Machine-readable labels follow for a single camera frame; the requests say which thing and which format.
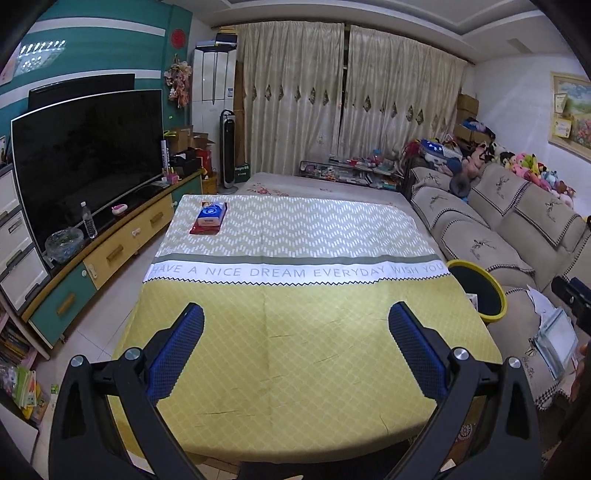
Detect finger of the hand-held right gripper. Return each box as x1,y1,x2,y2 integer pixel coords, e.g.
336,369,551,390
551,276,591,333

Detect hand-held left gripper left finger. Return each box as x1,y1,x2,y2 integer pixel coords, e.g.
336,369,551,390
47,302,206,480

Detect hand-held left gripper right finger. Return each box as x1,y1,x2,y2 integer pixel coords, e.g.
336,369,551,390
388,302,543,480

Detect black bin yellow rim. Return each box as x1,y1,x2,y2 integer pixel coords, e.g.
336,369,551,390
445,259,509,323

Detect white paper sheets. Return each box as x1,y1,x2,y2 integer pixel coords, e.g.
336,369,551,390
526,284,550,319

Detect clear plastic case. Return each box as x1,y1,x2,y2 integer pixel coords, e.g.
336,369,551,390
533,307,580,377

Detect beige embroidered sofa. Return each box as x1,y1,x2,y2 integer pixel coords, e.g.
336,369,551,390
409,162,591,411

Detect green yellow television cabinet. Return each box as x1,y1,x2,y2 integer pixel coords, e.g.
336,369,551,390
21,168,206,349

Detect red flat package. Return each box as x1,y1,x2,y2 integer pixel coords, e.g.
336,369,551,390
189,199,230,236

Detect blue tissue pack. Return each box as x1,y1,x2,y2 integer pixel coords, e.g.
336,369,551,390
196,203,228,227

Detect pile of plush toys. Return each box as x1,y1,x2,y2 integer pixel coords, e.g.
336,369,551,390
462,138,578,199

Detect clear water bottle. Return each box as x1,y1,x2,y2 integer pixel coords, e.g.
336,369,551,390
79,201,98,240

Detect glass bowl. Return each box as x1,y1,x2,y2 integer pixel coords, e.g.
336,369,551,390
45,227,85,263

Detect shelf of books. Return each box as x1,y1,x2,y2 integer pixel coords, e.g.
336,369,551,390
0,305,51,425

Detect framed landscape painting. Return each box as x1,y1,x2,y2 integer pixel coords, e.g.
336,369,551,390
549,71,591,160

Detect cluttered glass coffee table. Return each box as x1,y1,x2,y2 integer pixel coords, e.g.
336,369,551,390
299,157,411,190

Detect floral bed sheet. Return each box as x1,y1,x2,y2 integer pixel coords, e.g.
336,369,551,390
238,172,409,206

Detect white drawer unit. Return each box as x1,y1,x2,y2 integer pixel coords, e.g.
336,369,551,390
0,164,51,312

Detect blue white star bag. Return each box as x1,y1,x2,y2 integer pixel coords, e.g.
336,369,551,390
418,138,455,162

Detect black tower fan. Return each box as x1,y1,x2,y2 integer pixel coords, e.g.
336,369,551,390
219,109,240,192

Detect open cardboard boxes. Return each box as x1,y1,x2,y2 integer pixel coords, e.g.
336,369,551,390
164,126,215,153

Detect stacked cardboard boxes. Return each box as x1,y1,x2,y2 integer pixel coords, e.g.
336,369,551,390
455,93,481,144

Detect large curved television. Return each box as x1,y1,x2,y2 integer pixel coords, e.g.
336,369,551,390
10,89,166,250

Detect beige curtain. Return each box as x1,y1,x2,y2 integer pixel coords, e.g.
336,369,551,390
344,25,467,160
235,23,349,174

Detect hanging flower decoration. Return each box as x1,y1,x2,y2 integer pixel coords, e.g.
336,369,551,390
164,54,192,109

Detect white standing air conditioner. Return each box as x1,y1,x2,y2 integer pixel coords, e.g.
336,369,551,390
191,41,238,155

